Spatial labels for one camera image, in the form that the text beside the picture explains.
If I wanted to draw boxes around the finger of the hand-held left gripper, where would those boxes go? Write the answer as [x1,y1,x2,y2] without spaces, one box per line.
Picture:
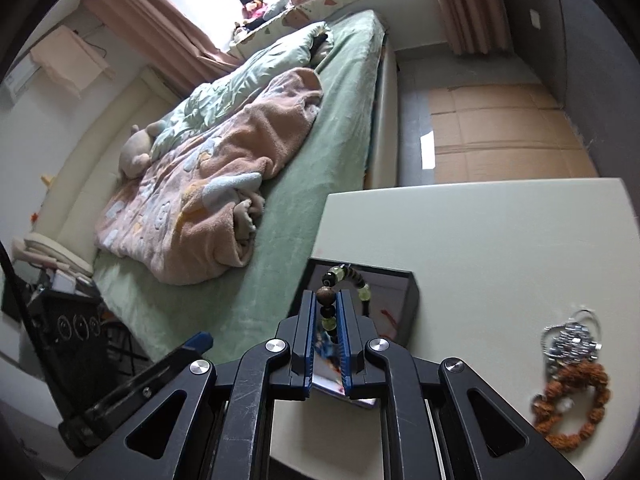
[57,332,216,457]

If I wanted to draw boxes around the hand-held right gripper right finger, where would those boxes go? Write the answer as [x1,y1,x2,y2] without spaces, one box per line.
[336,290,584,480]

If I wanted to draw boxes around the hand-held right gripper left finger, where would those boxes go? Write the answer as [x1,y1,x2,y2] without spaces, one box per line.
[62,289,318,480]

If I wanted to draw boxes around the dark and green bead bracelet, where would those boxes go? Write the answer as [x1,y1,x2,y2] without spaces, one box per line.
[314,264,373,333]

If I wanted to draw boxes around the black jewelry box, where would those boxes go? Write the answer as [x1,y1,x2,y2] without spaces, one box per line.
[292,257,418,408]

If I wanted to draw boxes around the silver metal bracelet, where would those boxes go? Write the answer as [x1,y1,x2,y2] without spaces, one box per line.
[542,310,603,376]

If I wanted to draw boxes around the orange seed bead bracelet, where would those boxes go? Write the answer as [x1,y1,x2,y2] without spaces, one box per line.
[530,362,611,443]

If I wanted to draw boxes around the black audio equipment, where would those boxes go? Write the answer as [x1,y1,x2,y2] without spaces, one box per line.
[27,287,108,361]

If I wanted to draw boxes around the bed with green sheet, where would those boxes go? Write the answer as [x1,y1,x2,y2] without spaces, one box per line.
[92,10,401,366]

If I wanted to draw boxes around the pink fleece blanket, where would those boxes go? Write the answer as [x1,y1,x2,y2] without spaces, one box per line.
[94,67,325,286]

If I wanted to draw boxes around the beige plush toy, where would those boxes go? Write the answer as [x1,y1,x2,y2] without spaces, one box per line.
[119,125,166,180]

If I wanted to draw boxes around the cream bed headboard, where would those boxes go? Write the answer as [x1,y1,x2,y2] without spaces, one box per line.
[12,67,186,276]

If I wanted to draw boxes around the flattened cardboard sheet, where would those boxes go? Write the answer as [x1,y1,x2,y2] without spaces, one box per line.
[427,80,598,183]

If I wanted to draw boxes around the green floral quilt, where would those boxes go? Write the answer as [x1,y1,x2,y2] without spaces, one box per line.
[150,22,333,161]

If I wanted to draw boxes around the pink hanging towel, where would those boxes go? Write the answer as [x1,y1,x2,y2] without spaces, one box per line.
[29,25,110,98]

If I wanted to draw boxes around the pink curtain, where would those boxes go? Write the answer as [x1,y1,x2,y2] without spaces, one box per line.
[420,0,516,56]
[82,0,243,73]

